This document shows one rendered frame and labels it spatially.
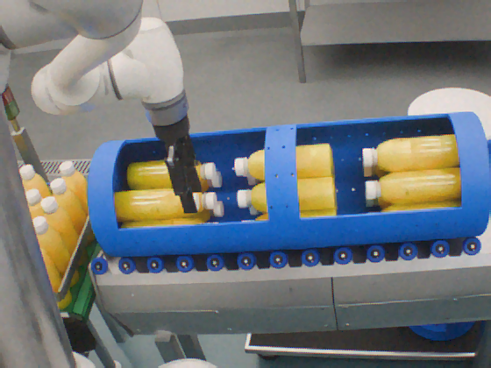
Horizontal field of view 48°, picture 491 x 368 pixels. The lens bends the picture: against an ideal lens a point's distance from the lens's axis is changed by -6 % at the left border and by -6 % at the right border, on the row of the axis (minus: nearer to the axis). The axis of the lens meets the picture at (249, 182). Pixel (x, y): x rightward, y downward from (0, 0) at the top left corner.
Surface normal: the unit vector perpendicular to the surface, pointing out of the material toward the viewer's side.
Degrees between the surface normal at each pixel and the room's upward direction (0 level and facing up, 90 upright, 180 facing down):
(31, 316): 81
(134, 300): 70
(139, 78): 90
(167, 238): 92
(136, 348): 0
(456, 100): 0
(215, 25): 76
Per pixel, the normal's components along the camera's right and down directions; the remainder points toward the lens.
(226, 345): -0.16, -0.76
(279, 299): -0.13, 0.34
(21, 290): 0.69, 0.22
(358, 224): -0.08, 0.63
